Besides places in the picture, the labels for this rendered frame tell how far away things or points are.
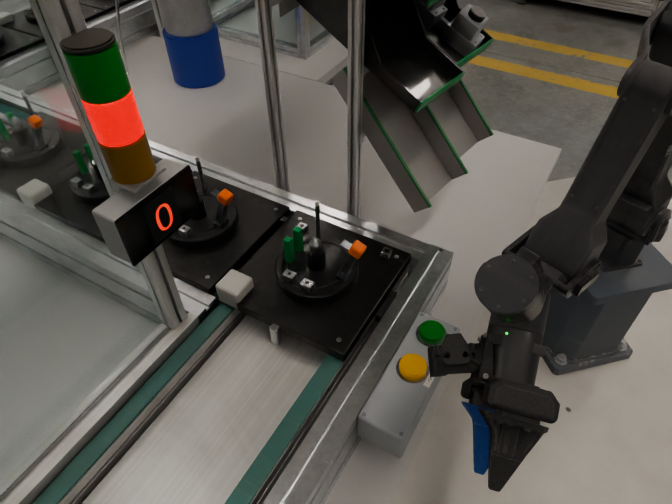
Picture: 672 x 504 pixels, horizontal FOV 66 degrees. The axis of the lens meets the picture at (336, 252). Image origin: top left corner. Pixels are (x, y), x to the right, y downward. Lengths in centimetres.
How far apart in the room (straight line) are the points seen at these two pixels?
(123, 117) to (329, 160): 79
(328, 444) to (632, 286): 48
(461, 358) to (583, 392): 44
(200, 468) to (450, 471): 35
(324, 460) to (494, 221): 67
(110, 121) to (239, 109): 98
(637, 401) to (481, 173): 61
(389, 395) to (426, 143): 50
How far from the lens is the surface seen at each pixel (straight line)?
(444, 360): 54
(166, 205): 66
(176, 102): 163
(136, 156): 61
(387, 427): 74
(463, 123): 116
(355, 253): 78
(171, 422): 83
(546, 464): 88
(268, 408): 80
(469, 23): 100
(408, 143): 101
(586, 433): 92
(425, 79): 92
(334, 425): 74
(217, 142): 142
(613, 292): 82
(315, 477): 71
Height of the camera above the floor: 162
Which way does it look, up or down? 45 degrees down
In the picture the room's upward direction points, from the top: 1 degrees counter-clockwise
